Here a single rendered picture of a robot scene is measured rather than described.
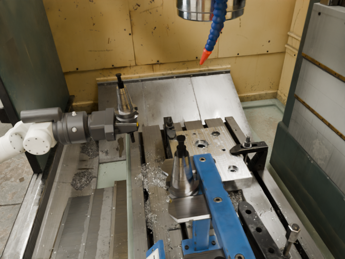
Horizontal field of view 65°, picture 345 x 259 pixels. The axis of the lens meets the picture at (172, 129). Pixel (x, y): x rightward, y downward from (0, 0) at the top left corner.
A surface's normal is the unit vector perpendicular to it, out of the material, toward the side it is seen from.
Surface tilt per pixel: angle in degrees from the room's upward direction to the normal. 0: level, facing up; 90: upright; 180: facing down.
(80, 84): 90
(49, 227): 17
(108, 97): 24
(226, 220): 0
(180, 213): 0
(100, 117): 1
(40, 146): 93
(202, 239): 90
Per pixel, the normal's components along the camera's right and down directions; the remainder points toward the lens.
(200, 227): 0.15, 0.56
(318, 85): -0.99, 0.11
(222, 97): 0.03, -0.52
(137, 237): -0.04, -0.82
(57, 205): 0.25, -0.82
